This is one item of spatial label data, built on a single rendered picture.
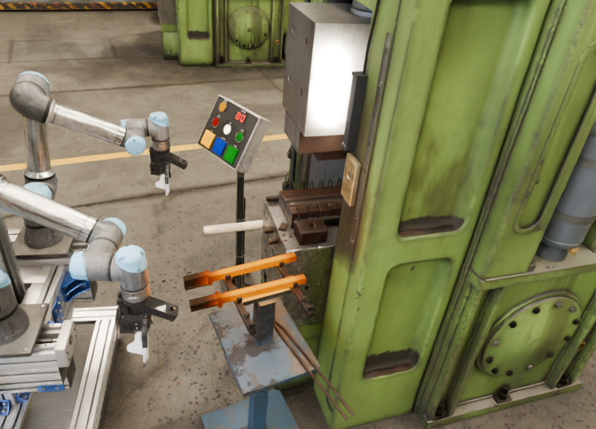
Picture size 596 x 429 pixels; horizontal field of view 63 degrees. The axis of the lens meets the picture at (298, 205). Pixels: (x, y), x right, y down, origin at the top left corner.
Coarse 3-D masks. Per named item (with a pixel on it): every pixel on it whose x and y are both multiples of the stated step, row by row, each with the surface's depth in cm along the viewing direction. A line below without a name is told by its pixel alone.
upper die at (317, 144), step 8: (288, 120) 193; (288, 128) 194; (296, 128) 184; (288, 136) 195; (296, 136) 185; (304, 136) 183; (312, 136) 184; (320, 136) 185; (328, 136) 186; (336, 136) 187; (296, 144) 186; (304, 144) 185; (312, 144) 186; (320, 144) 187; (328, 144) 188; (336, 144) 189; (304, 152) 187
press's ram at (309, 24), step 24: (288, 24) 181; (312, 24) 157; (336, 24) 157; (360, 24) 159; (288, 48) 184; (312, 48) 159; (336, 48) 162; (360, 48) 164; (288, 72) 187; (312, 72) 164; (336, 72) 166; (288, 96) 190; (312, 96) 169; (336, 96) 171; (312, 120) 174; (336, 120) 177
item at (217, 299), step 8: (280, 280) 173; (288, 280) 173; (296, 280) 173; (304, 280) 175; (240, 288) 168; (248, 288) 168; (256, 288) 168; (264, 288) 169; (272, 288) 170; (280, 288) 172; (208, 296) 163; (216, 296) 163; (224, 296) 164; (232, 296) 164; (240, 296) 166; (248, 296) 167; (192, 304) 159; (200, 304) 160; (208, 304) 163; (216, 304) 163
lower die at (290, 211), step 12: (288, 192) 217; (300, 192) 216; (312, 192) 217; (324, 192) 217; (336, 192) 218; (300, 204) 206; (312, 204) 208; (324, 204) 209; (288, 216) 207; (300, 216) 203; (312, 216) 205
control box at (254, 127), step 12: (216, 108) 247; (228, 108) 242; (240, 108) 237; (228, 120) 241; (252, 120) 231; (264, 120) 231; (204, 132) 251; (216, 132) 245; (240, 132) 234; (252, 132) 230; (264, 132) 235; (228, 144) 239; (240, 144) 233; (252, 144) 233; (216, 156) 242; (240, 156) 232; (252, 156) 237; (240, 168) 235
